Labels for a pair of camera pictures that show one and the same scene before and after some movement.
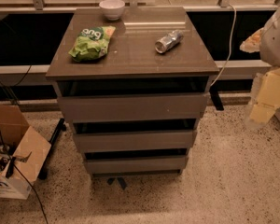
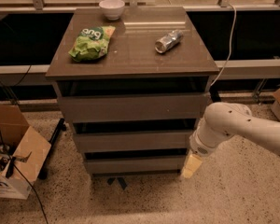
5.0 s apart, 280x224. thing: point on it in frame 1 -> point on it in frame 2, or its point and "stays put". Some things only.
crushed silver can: [164, 44] stays put
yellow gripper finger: [273, 91] -> [193, 162]
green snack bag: [91, 43] stays put
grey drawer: [136, 164] stays put
